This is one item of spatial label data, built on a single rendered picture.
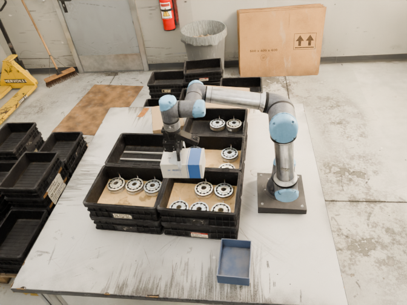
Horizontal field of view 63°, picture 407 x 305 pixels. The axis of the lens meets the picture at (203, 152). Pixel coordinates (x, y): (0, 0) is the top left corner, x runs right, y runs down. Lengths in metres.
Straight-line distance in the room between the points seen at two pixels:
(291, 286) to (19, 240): 1.94
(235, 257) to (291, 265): 0.27
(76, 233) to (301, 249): 1.22
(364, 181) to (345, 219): 0.48
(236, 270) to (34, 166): 1.91
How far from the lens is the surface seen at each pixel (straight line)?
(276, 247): 1.77
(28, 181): 2.86
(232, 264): 1.71
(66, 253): 1.97
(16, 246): 2.78
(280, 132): 1.40
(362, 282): 2.59
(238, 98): 1.49
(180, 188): 1.87
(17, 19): 5.51
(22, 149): 3.15
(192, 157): 1.58
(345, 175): 3.20
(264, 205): 1.87
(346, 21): 4.78
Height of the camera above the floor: 2.18
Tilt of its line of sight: 41 degrees down
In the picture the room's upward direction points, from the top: 7 degrees counter-clockwise
